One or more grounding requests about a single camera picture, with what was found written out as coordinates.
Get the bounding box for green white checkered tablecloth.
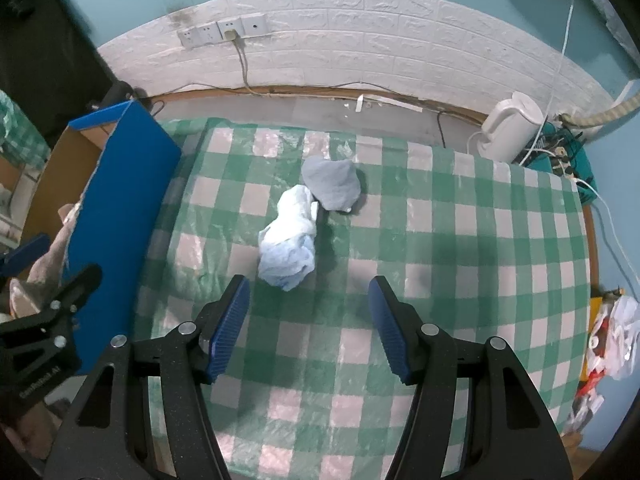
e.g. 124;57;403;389
134;118;590;479

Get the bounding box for blue cardboard box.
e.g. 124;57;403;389
23;101;181;375

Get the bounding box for braided hose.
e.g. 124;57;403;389
560;90;640;129

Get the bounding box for white wall socket strip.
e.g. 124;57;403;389
177;13;270;49

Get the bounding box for grey folded cloth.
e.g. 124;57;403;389
302;156;361;212

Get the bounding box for white plastic bag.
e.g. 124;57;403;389
586;295;639;380

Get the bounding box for white electric kettle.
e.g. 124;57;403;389
477;91;544;162

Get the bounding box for white crumpled cloth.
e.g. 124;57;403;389
258;184;318;292

